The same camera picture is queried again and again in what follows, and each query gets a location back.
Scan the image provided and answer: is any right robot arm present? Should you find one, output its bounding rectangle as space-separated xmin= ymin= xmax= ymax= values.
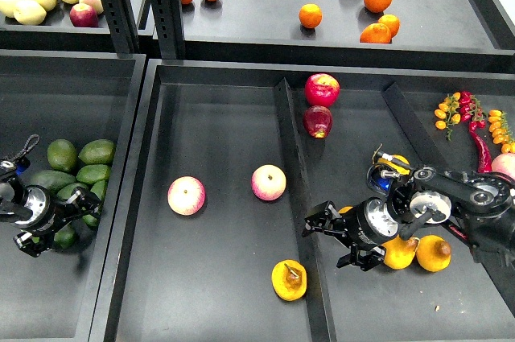
xmin=302 ymin=150 xmax=514 ymax=271

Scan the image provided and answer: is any orange front right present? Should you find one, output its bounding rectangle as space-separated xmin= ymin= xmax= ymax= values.
xmin=360 ymin=23 xmax=392 ymax=44

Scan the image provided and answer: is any black perforated post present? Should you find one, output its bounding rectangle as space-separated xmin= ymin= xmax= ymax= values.
xmin=150 ymin=0 xmax=186 ymax=60
xmin=101 ymin=0 xmax=139 ymax=54

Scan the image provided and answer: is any red chili pepper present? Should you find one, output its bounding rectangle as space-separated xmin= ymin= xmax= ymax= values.
xmin=468 ymin=122 xmax=492 ymax=173

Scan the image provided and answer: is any dark red apple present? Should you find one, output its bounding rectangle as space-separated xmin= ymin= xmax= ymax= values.
xmin=303 ymin=105 xmax=333 ymax=139

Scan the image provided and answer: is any yellow pear lower right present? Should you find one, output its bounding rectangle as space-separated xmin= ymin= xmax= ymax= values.
xmin=415 ymin=235 xmax=451 ymax=273

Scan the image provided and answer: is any black perforated post right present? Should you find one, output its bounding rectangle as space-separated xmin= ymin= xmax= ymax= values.
xmin=150 ymin=0 xmax=186 ymax=60

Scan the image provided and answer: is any orange cherry tomato vine right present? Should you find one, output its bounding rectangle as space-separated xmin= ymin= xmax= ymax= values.
xmin=488 ymin=109 xmax=514 ymax=154

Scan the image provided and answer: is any black upper left shelf tray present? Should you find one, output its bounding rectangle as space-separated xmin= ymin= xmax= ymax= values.
xmin=0 ymin=0 xmax=150 ymax=56

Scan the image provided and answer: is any green avocado long left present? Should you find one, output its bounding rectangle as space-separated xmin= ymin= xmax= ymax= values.
xmin=28 ymin=170 xmax=76 ymax=194

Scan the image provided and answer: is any pink apple centre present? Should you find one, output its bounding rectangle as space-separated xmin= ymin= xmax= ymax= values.
xmin=251 ymin=164 xmax=286 ymax=201

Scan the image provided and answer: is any yellow pear with brown stem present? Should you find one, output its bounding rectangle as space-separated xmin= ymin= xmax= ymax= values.
xmin=271 ymin=259 xmax=307 ymax=302

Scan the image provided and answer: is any small orange right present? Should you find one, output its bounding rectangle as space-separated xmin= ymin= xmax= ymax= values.
xmin=377 ymin=14 xmax=401 ymax=38

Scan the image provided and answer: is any dark green avocado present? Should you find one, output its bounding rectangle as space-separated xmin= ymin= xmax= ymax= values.
xmin=53 ymin=225 xmax=78 ymax=249

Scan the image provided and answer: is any black perforated post left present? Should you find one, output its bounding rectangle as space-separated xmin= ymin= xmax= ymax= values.
xmin=101 ymin=0 xmax=139 ymax=54

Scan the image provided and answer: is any orange cherry tomato vine left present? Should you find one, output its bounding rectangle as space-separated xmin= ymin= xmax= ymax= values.
xmin=434 ymin=92 xmax=461 ymax=141

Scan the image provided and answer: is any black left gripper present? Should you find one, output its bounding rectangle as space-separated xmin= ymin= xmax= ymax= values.
xmin=13 ymin=187 xmax=101 ymax=258

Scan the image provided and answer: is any green avocado second row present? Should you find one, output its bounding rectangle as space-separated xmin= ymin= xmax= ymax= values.
xmin=76 ymin=164 xmax=111 ymax=185

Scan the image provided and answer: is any green avocado upright right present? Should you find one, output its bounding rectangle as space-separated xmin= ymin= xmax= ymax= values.
xmin=82 ymin=179 xmax=109 ymax=229

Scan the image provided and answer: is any yellow apple front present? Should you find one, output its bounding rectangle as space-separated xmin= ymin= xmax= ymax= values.
xmin=13 ymin=0 xmax=47 ymax=26

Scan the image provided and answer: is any black shelf tray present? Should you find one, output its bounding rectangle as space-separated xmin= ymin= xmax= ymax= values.
xmin=0 ymin=0 xmax=150 ymax=56
xmin=182 ymin=0 xmax=514 ymax=73

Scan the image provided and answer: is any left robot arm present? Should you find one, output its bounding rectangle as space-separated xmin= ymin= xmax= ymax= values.
xmin=1 ymin=134 xmax=102 ymax=258

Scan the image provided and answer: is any red apple on shelf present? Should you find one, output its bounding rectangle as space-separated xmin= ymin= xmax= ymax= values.
xmin=69 ymin=3 xmax=98 ymax=27

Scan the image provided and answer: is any green avocado top left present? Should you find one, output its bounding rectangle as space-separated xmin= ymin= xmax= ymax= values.
xmin=47 ymin=139 xmax=78 ymax=173

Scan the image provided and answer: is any yellow pear brown end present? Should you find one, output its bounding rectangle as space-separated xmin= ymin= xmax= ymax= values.
xmin=338 ymin=206 xmax=353 ymax=215

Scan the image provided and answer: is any green avocado centre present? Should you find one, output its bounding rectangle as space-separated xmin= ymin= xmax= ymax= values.
xmin=56 ymin=182 xmax=89 ymax=200

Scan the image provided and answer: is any green avocado top right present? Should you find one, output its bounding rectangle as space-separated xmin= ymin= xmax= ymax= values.
xmin=78 ymin=139 xmax=116 ymax=165

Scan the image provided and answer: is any orange on shelf centre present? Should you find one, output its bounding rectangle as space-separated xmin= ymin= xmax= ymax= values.
xmin=299 ymin=3 xmax=323 ymax=29

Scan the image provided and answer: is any black centre tray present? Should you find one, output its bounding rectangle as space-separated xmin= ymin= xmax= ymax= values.
xmin=89 ymin=60 xmax=514 ymax=341

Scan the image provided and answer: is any bright red apple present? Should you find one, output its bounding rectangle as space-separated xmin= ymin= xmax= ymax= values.
xmin=304 ymin=73 xmax=340 ymax=108

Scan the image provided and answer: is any orange cherry tomato vine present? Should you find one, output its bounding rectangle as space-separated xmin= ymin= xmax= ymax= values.
xmin=488 ymin=109 xmax=514 ymax=154
xmin=434 ymin=92 xmax=461 ymax=141

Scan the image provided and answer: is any pink apple left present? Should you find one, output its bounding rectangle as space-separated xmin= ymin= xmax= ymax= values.
xmin=167 ymin=176 xmax=206 ymax=216

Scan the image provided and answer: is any yellow pear lower left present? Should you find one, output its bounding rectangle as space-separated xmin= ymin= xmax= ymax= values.
xmin=382 ymin=236 xmax=420 ymax=270

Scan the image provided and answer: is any pink peach right edge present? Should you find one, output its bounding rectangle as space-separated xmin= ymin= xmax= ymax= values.
xmin=491 ymin=153 xmax=515 ymax=179

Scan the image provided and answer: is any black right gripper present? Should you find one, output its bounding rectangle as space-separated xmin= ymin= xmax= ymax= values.
xmin=301 ymin=197 xmax=398 ymax=270

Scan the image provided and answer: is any red cherry tomato vine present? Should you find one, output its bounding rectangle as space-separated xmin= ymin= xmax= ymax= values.
xmin=459 ymin=91 xmax=486 ymax=130

